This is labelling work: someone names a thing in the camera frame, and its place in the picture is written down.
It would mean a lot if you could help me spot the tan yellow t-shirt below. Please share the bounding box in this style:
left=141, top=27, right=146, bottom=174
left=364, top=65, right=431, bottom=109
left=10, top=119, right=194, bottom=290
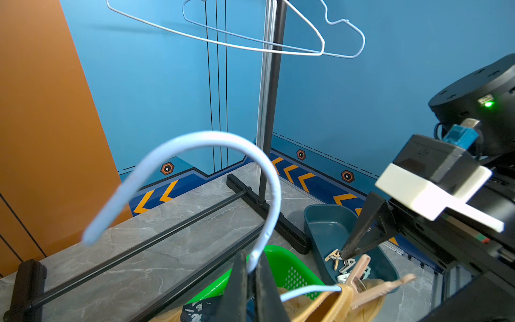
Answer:
left=152, top=288, right=386, bottom=321

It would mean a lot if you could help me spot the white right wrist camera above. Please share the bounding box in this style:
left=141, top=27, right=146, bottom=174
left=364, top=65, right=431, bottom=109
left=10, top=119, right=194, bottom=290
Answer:
left=376, top=118, right=505, bottom=233

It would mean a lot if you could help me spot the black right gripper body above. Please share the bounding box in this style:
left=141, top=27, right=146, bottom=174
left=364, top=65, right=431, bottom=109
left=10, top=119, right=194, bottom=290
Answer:
left=388, top=169, right=514, bottom=321

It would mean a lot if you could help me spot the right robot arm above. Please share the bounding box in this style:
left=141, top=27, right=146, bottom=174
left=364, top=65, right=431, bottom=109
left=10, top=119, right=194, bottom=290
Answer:
left=341, top=54, right=514, bottom=321

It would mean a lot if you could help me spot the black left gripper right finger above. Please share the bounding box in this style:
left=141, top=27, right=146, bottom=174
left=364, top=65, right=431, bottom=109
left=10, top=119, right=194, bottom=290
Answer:
left=253, top=255, right=290, bottom=322

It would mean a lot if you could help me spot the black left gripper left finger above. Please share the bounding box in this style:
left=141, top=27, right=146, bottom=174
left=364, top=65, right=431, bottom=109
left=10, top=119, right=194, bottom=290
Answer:
left=215, top=251, right=248, bottom=322

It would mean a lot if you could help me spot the white wire hanger navy shirt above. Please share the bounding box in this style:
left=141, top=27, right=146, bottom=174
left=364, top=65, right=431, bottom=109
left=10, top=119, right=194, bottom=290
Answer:
left=106, top=1, right=325, bottom=57

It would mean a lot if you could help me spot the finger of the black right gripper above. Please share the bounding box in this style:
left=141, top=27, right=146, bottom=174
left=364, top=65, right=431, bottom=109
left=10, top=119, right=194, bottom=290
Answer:
left=341, top=192, right=399, bottom=260

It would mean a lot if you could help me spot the white wire hanger tan shirt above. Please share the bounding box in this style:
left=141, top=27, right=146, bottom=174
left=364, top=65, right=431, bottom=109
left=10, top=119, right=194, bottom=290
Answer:
left=82, top=130, right=343, bottom=303

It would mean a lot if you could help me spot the teal plastic bin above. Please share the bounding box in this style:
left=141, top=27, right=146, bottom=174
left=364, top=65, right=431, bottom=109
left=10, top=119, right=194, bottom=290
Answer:
left=304, top=205, right=399, bottom=285

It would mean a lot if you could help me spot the black clothes rack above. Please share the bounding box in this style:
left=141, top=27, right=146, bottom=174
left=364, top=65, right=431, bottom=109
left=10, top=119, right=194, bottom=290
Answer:
left=3, top=1, right=312, bottom=321

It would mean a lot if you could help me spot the yellow clothespin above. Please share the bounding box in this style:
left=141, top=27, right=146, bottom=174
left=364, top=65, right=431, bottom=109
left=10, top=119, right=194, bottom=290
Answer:
left=325, top=249, right=343, bottom=271

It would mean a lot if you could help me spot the aluminium corner post right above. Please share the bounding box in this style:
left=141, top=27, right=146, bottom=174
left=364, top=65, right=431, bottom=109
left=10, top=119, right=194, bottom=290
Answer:
left=256, top=0, right=276, bottom=149

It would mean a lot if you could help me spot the navy printed t-shirt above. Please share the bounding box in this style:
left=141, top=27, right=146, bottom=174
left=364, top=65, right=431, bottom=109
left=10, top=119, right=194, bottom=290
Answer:
left=180, top=296, right=257, bottom=322

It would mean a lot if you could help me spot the pink clothespin front tan shirt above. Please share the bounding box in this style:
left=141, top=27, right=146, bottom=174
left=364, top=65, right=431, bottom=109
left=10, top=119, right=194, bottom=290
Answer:
left=345, top=254, right=417, bottom=309

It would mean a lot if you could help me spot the white clothespin front navy shirt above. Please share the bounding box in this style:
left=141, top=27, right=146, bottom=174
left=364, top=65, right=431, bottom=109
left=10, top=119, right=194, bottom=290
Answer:
left=337, top=266, right=371, bottom=284

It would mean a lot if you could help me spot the white clothespin navy shirt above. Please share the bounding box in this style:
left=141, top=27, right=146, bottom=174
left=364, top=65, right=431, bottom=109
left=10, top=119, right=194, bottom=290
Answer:
left=337, top=266, right=371, bottom=284
left=339, top=258, right=356, bottom=275

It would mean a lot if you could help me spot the green plastic basket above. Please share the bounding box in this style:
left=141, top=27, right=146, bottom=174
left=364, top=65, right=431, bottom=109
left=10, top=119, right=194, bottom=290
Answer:
left=188, top=246, right=325, bottom=304

